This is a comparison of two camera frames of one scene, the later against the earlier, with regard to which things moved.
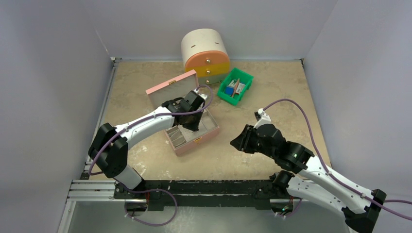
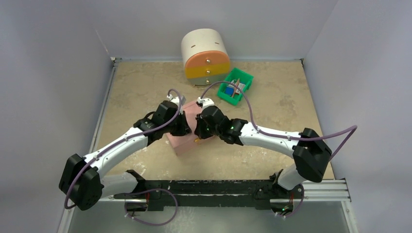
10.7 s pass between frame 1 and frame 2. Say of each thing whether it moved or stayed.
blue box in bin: stayed
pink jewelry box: moved
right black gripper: moved
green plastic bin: stayed
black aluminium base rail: stayed
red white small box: stayed
